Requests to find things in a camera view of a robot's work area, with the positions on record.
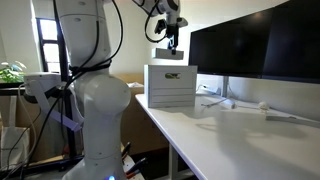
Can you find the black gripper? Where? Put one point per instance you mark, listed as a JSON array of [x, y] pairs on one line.
[[172, 31]]

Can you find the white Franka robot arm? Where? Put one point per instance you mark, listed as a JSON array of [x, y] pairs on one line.
[[100, 106]]

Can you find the large white cardboard box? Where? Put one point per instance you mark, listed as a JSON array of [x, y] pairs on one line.
[[170, 93]]

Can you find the brown cardboard box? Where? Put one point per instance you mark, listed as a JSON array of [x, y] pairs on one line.
[[146, 126]]

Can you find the green printed cloth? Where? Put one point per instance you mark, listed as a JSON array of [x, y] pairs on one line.
[[172, 76]]

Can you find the white crumpled paper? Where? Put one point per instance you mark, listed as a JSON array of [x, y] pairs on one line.
[[135, 85]]

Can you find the grey monitor stand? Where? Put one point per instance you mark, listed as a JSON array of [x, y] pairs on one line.
[[225, 86]]

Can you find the small white round object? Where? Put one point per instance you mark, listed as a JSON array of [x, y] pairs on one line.
[[263, 106]]

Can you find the black vertical pole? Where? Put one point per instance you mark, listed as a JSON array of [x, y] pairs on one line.
[[65, 83]]

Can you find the white desk leg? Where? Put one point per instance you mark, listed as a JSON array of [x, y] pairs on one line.
[[173, 163]]

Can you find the red and black hand tools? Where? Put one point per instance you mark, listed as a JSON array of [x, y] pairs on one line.
[[135, 166]]

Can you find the green potted plant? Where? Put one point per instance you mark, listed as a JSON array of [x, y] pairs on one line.
[[11, 73]]

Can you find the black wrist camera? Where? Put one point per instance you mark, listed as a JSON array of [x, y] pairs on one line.
[[160, 26]]

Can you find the window with black frame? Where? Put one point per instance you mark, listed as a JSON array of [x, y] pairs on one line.
[[48, 33]]

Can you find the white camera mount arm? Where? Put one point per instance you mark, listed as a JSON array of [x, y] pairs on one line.
[[40, 83]]

